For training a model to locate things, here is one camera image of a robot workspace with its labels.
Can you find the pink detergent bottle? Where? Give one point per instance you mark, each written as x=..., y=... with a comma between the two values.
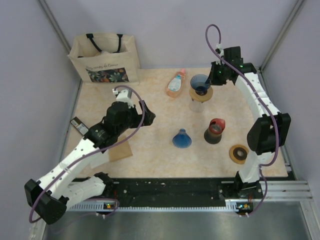
x=175, y=85

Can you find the beige canvas tote bag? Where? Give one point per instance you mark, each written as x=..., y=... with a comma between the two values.
x=106, y=58

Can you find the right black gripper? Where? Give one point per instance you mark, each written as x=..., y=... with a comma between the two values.
x=212, y=79

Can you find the clear glass carafe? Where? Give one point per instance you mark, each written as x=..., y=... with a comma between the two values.
x=196, y=106

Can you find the dark carafe with red lid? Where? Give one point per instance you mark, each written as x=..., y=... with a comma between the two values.
x=213, y=133

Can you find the blue glass dripper cone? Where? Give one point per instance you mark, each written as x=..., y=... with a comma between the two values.
x=182, y=140
x=199, y=83

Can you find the brown paper coffee filter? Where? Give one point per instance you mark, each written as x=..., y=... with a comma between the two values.
x=120, y=152

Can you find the white paper sheet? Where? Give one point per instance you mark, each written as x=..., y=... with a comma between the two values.
x=101, y=158

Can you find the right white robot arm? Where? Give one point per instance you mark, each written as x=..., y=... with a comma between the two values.
x=270, y=128

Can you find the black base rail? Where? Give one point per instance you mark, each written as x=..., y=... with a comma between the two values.
x=176, y=192

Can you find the small black barcode box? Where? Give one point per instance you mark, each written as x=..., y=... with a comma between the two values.
x=79, y=126

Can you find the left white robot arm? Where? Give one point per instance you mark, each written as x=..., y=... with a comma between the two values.
x=52, y=195

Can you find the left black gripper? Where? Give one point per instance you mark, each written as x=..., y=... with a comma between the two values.
x=139, y=118

